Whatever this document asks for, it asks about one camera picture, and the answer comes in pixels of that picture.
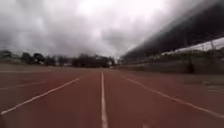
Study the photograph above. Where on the row of trees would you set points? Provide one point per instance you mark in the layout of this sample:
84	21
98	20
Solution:
90	61

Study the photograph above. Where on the red running track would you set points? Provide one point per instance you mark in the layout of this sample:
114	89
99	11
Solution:
73	110

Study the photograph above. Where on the pale ground strip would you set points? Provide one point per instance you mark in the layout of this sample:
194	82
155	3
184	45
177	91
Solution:
26	67

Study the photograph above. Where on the dark roofed grandstand building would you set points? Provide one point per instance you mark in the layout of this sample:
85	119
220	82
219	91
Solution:
193	30

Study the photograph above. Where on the grey paved strip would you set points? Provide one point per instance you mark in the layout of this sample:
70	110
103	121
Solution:
213	80

